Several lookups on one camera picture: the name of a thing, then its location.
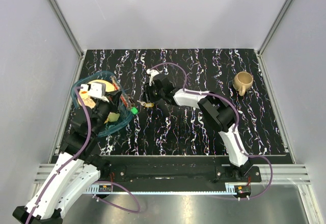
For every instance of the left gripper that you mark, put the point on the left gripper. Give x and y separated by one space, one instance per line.
113 98

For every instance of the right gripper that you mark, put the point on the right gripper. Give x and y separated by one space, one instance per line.
147 90

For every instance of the silver key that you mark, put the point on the silver key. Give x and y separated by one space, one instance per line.
140 103

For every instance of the metal key holder red handle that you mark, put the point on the metal key holder red handle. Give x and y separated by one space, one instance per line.
127 101

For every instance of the green key tag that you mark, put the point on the green key tag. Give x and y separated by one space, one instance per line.
134 110

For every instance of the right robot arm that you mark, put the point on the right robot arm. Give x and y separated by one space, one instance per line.
216 110

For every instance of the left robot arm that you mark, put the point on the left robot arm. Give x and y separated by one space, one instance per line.
76 167

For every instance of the yellow-green mug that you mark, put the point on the yellow-green mug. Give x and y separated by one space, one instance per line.
112 117

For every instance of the painted round plate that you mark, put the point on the painted round plate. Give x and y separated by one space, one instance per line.
88 100

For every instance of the black base bar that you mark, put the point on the black base bar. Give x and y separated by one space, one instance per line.
211 168

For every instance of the beige ceramic mug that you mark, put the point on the beige ceramic mug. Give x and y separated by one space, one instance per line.
242 82

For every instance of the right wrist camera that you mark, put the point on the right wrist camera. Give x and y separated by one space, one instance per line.
152 73

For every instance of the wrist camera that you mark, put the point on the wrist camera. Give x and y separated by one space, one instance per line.
152 73
95 90

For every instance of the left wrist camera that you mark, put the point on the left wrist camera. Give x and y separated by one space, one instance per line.
95 90

